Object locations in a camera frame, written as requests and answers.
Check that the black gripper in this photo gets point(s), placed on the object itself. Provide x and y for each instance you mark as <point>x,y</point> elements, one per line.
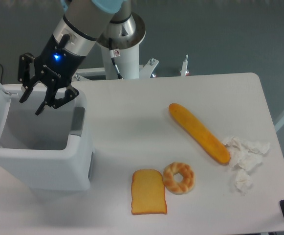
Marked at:
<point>54,67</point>

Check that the braided ring bread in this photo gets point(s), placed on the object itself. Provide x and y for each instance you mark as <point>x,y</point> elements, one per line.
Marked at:
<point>179,178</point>

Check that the long orange baguette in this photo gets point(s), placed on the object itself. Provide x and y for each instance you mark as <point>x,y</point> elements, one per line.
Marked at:
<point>197,130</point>

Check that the white trash can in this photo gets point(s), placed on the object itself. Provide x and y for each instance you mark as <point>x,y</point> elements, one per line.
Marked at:
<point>50,151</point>

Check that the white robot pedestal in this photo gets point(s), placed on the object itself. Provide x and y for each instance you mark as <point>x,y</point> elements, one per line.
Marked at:
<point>120,49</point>

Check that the orange toast slice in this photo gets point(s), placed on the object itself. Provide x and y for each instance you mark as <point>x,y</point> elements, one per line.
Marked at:
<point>148,193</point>

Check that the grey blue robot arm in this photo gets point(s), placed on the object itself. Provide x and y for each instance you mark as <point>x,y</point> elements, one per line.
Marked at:
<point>72,40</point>

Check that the crumpled white tissue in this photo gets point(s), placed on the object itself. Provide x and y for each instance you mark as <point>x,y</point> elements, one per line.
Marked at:
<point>245,156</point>

